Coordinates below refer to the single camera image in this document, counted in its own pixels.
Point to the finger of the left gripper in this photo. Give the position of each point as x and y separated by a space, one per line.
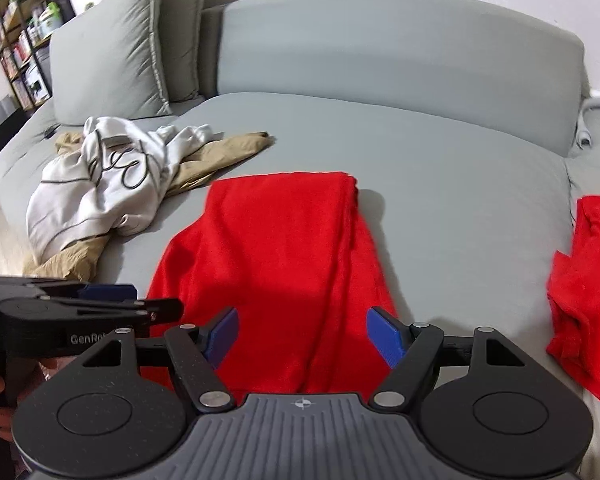
58 310
55 287

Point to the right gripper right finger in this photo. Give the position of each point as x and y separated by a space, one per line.
411 352

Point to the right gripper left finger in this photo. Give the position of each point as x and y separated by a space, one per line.
196 353

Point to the red long pants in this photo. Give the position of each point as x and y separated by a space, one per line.
293 255

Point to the tan crumpled garment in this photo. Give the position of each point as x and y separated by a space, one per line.
78 261

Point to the white printed hoodie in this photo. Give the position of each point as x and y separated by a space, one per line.
115 181

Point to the folded red shirt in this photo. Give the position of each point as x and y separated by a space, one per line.
573 293

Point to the grey sofa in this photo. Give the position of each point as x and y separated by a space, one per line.
457 118

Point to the grey throw pillow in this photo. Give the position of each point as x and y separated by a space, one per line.
179 26
107 62

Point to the bookshelf with items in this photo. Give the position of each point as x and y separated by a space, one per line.
26 28

